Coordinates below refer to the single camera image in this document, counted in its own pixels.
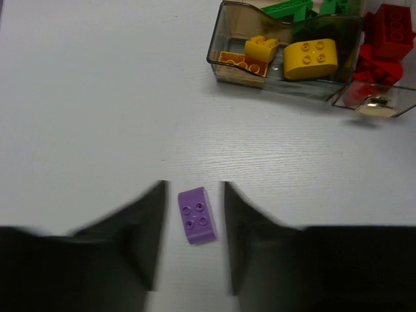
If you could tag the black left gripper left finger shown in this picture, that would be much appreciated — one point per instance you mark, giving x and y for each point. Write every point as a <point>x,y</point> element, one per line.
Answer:
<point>109,265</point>

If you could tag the clear long drawer box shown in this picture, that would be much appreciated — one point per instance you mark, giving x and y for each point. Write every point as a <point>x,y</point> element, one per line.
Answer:
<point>386,101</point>

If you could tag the yellow 2x4 lego brick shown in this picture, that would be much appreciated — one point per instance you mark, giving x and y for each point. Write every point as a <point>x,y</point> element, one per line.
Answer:
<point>260,48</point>

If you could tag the green 2x2 lego brick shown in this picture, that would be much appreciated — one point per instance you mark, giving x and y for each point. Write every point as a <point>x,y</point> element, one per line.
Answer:
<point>287,8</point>

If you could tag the green upside-down 2x3 lego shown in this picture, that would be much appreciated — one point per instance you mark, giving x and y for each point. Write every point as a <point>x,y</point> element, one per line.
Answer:
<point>304,26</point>

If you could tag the yellow rounded lego brick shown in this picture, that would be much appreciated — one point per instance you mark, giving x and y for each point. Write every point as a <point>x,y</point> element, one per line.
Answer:
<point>310,59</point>

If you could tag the red 2x4 lego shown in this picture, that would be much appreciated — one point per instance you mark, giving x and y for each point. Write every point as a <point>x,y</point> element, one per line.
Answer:
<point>393,32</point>

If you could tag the red 2x2 lego brick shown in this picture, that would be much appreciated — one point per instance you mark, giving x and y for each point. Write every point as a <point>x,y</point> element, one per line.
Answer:
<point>357,93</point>

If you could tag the clear stepped organizer tray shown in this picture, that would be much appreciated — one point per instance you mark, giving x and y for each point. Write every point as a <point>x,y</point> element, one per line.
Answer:
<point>238,21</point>

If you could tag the yellow upside-down lego brick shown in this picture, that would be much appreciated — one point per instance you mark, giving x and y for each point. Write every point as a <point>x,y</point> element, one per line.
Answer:
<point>242,61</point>

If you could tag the red curved lego brick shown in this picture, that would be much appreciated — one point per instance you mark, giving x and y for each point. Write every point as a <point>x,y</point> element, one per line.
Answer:
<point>376,70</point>

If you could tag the purple sloped lego brick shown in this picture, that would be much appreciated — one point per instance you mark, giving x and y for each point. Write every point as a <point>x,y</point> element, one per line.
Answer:
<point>196,214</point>

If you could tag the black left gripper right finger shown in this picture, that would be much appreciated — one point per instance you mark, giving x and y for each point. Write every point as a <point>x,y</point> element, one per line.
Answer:
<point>274,267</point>

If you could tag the green upside-down 2x2 lego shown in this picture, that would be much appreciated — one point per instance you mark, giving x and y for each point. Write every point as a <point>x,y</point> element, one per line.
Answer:
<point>334,7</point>

